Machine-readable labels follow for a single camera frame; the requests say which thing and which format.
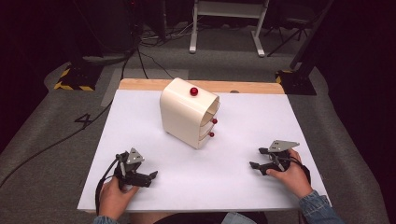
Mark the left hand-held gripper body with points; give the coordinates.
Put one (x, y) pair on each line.
(130, 169)

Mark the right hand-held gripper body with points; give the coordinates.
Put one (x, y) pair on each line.
(280, 152)

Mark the person's right hand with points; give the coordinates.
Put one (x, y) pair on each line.
(294, 177)

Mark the person's left hand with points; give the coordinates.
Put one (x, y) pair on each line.
(115, 199)

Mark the white table mat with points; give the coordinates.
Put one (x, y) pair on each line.
(218, 174)

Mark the cream mini drawer cabinet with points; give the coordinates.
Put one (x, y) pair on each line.
(180, 115)

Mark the black stand with hazard base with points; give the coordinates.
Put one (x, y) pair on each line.
(299, 81)
(79, 77)

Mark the wooden table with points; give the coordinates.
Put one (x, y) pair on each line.
(143, 84)

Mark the red ball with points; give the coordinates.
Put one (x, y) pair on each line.
(194, 91)

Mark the black tripod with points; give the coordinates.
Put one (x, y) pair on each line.
(291, 32)

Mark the dark equipment cabinet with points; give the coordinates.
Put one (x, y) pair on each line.
(106, 25)

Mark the white desk frame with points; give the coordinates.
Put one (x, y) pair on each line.
(229, 9)

